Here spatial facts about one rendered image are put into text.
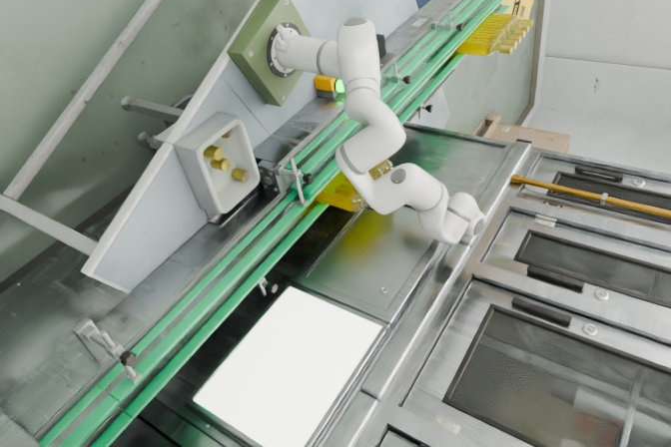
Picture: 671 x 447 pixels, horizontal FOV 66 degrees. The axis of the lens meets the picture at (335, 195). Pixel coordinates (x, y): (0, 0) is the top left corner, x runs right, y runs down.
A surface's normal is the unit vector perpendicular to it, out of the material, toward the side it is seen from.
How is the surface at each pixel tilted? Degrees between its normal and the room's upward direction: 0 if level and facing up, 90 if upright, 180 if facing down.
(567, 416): 90
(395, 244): 90
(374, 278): 90
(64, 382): 90
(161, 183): 0
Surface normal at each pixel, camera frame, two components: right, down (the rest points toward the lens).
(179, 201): 0.83, 0.25
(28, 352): -0.15, -0.77
